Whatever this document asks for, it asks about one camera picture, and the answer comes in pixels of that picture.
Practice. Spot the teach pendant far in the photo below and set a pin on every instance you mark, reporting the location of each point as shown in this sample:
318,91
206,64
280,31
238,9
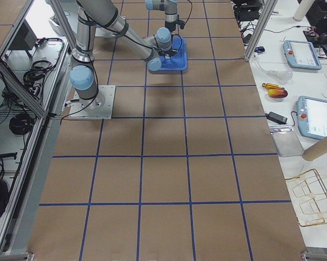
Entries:
301,55

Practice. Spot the cardboard tube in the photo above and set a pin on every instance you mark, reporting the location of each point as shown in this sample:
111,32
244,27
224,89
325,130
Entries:
316,150

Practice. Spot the blue plastic tray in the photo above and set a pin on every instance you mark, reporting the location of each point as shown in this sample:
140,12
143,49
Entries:
177,63

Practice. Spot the wire rack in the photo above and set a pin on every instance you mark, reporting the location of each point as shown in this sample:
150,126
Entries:
309,197

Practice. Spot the black power adapter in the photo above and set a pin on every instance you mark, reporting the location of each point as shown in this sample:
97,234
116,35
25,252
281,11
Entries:
274,117

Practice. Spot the aluminium frame post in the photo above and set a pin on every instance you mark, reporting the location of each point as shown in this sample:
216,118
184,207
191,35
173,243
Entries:
260,26

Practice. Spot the clear plastic container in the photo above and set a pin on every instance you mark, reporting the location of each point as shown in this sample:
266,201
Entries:
287,144

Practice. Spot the teach pendant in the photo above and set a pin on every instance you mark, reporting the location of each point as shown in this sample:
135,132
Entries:
312,117
301,55

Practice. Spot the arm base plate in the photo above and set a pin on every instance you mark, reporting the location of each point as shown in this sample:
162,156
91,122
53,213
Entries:
100,108

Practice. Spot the brass cylinder tool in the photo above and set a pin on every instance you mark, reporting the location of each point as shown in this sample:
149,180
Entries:
269,86

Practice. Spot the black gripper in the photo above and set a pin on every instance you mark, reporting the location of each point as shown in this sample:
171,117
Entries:
172,29
166,54

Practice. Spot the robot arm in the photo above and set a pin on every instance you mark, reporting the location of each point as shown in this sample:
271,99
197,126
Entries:
170,8
128,51

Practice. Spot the teach pendant near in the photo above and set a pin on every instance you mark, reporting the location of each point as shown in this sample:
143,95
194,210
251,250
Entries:
312,117

